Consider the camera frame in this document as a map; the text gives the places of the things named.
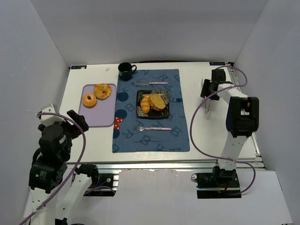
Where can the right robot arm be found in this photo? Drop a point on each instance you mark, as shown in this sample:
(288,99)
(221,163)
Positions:
(241,122)

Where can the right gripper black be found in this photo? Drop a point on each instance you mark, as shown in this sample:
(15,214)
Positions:
(206,88)

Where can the metal tongs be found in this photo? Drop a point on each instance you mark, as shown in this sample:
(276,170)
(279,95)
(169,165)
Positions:
(206,104)

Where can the pink-handled table knife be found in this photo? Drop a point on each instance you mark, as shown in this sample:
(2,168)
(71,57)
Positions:
(149,83)

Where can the blue letter-print placemat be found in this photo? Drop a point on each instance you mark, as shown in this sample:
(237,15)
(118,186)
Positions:
(126,139)

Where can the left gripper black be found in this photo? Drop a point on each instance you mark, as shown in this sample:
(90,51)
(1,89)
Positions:
(76,120)

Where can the dark blue mug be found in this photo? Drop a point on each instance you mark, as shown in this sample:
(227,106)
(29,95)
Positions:
(126,71)

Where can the black floral square plate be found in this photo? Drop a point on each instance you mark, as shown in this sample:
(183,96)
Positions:
(152,113)

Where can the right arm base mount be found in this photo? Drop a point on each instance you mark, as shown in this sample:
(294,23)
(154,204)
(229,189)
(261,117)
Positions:
(218,184)

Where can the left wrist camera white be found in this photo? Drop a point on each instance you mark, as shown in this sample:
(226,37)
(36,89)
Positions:
(48,115)

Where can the lavender plastic tray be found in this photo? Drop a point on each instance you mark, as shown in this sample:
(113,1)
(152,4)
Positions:
(102,114)

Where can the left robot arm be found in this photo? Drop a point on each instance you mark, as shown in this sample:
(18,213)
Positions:
(55,196)

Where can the corner label sticker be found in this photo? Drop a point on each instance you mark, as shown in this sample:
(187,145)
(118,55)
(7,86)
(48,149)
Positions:
(78,67)
(217,63)

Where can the striped croissant bread roll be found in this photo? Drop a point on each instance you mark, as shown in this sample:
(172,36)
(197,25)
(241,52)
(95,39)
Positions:
(145,104)

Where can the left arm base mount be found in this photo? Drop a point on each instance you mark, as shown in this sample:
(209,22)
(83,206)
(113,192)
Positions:
(102,183)

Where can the pink-handled fork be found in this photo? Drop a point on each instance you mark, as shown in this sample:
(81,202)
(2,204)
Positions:
(152,128)

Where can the right corner label sticker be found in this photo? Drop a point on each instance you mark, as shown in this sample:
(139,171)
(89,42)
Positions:
(217,63)

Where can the round glazed donut bread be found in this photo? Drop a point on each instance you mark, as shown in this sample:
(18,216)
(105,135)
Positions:
(89,100)

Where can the twisted bagel bread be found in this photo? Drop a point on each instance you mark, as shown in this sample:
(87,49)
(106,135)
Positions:
(102,91)

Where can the left corner label sticker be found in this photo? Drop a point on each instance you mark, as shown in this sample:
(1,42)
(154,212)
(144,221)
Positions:
(78,67)

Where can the brown bread slice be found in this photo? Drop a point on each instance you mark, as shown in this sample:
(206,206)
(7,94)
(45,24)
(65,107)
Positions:
(156,102)

